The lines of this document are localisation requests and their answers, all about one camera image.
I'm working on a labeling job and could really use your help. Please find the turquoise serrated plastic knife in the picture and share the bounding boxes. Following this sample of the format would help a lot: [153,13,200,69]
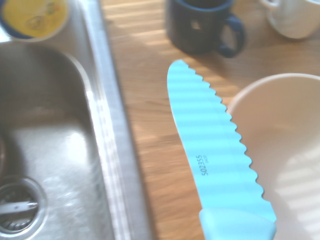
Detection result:
[166,59,278,240]

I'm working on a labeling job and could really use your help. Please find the stainless steel double sink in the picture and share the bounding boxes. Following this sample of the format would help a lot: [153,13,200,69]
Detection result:
[0,0,153,240]

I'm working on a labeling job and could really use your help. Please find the metal sink drain strainer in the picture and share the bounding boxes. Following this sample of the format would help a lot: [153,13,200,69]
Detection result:
[0,174,48,235]

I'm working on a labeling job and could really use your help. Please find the dark blue mug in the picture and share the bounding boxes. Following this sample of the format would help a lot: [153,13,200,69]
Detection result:
[166,0,246,59]

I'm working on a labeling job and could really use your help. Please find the white ceramic bowl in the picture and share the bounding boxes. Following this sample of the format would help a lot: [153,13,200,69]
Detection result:
[226,73,320,240]

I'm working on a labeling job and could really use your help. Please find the white mug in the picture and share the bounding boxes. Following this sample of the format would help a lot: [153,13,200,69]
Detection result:
[259,0,320,40]

